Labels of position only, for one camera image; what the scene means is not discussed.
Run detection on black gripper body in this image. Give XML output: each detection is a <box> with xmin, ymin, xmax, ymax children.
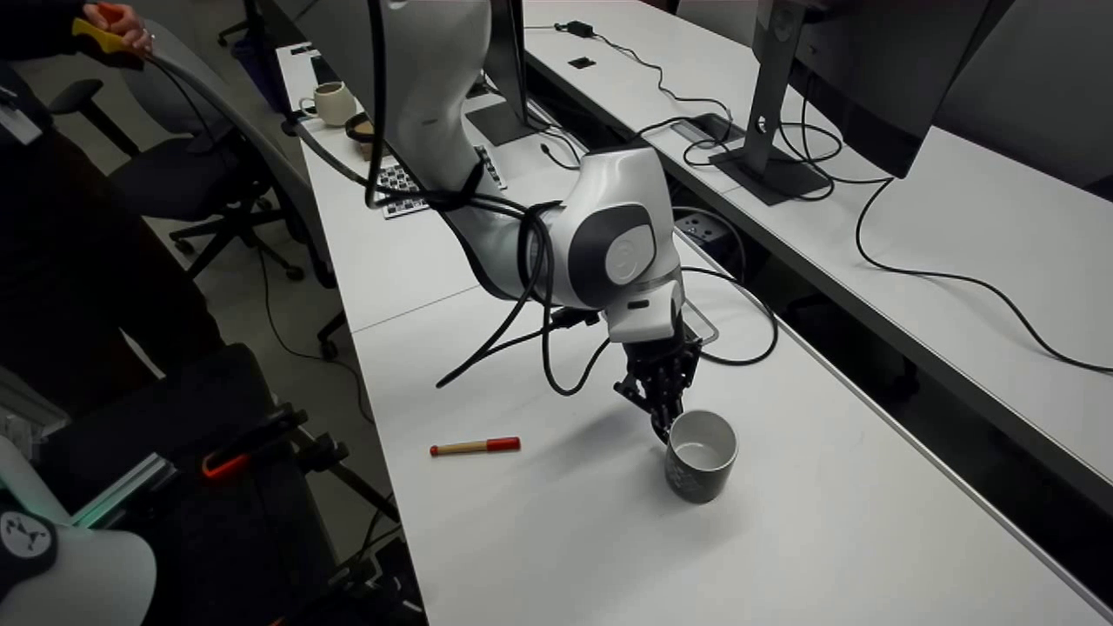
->
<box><xmin>624</xmin><ymin>334</ymin><xmax>706</xmax><ymax>398</ymax></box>

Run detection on dark grey mug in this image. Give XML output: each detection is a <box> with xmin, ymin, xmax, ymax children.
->
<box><xmin>662</xmin><ymin>406</ymin><xmax>741</xmax><ymax>506</ymax></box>

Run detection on yellow handheld device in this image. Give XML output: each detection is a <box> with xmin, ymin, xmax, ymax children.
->
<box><xmin>65</xmin><ymin>9</ymin><xmax>133</xmax><ymax>56</ymax></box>

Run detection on person's hand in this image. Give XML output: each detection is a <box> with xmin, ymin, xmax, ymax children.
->
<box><xmin>79</xmin><ymin>0</ymin><xmax>159</xmax><ymax>56</ymax></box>

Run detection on grey desk socket box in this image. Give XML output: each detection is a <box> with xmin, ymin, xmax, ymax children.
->
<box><xmin>677</xmin><ymin>296</ymin><xmax>722</xmax><ymax>350</ymax></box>

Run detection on red and tan marker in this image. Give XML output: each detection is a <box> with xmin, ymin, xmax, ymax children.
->
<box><xmin>428</xmin><ymin>435</ymin><xmax>526</xmax><ymax>464</ymax></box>

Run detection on small grey dock box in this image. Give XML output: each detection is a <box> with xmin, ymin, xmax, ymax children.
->
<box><xmin>671</xmin><ymin>110</ymin><xmax>745</xmax><ymax>148</ymax></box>

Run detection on grey monitor stand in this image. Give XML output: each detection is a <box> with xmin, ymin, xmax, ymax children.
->
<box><xmin>706</xmin><ymin>0</ymin><xmax>839</xmax><ymax>209</ymax></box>

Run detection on flat dark monitor base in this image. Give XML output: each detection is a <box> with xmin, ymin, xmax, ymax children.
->
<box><xmin>467</xmin><ymin>102</ymin><xmax>551</xmax><ymax>148</ymax></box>

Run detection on black tripod leg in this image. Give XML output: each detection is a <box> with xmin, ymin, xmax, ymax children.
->
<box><xmin>289</xmin><ymin>428</ymin><xmax>403</xmax><ymax>525</ymax></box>

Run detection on checkerboard calibration sheet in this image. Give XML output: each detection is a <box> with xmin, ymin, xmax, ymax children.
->
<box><xmin>375</xmin><ymin>147</ymin><xmax>515</xmax><ymax>222</ymax></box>

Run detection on grey backed monitor screen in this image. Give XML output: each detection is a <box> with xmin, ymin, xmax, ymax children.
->
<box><xmin>750</xmin><ymin>0</ymin><xmax>1018</xmax><ymax>184</ymax></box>

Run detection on white tape roll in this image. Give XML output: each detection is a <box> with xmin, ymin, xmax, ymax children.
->
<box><xmin>314</xmin><ymin>79</ymin><xmax>363</xmax><ymax>130</ymax></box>

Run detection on dark monitor screen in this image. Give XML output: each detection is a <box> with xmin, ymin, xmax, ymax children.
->
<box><xmin>933</xmin><ymin>0</ymin><xmax>1113</xmax><ymax>200</ymax></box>

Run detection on black robot stand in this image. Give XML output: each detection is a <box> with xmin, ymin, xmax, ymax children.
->
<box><xmin>31</xmin><ymin>341</ymin><xmax>341</xmax><ymax>626</ymax></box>

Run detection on aluminium extrusion bar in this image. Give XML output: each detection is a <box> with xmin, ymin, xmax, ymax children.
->
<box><xmin>65</xmin><ymin>447</ymin><xmax>183</xmax><ymax>531</ymax></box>

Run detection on person in dark clothing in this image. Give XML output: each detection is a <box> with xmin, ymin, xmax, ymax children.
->
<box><xmin>0</xmin><ymin>0</ymin><xmax>229</xmax><ymax>422</ymax></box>

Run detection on white id badge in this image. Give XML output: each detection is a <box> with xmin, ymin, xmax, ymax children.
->
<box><xmin>0</xmin><ymin>102</ymin><xmax>46</xmax><ymax>148</ymax></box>

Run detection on black cable loop at socket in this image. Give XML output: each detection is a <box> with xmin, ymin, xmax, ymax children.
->
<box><xmin>676</xmin><ymin>260</ymin><xmax>782</xmax><ymax>372</ymax></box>

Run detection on black looped socket cable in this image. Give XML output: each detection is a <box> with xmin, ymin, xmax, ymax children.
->
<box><xmin>671</xmin><ymin>200</ymin><xmax>750</xmax><ymax>276</ymax></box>

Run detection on long black desk cable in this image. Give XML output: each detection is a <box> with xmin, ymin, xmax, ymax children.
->
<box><xmin>535</xmin><ymin>125</ymin><xmax>585</xmax><ymax>173</ymax></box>

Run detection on thin cables by stand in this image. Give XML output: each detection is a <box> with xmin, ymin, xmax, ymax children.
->
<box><xmin>633</xmin><ymin>86</ymin><xmax>875</xmax><ymax>193</ymax></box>

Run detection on thin black adapter cable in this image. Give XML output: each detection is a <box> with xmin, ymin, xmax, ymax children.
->
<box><xmin>585</xmin><ymin>29</ymin><xmax>727</xmax><ymax>125</ymax></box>

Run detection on long wavy black cable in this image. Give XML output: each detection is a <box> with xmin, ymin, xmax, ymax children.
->
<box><xmin>852</xmin><ymin>171</ymin><xmax>1113</xmax><ymax>376</ymax></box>

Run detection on black floor cable bundle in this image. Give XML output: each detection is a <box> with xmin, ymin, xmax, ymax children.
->
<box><xmin>276</xmin><ymin>531</ymin><xmax>428</xmax><ymax>626</ymax></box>

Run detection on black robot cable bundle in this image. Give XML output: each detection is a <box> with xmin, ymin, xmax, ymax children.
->
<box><xmin>292</xmin><ymin>0</ymin><xmax>619</xmax><ymax>401</ymax></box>

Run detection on black clamp orange handle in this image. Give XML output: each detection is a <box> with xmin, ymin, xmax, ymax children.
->
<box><xmin>195</xmin><ymin>401</ymin><xmax>314</xmax><ymax>482</ymax></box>

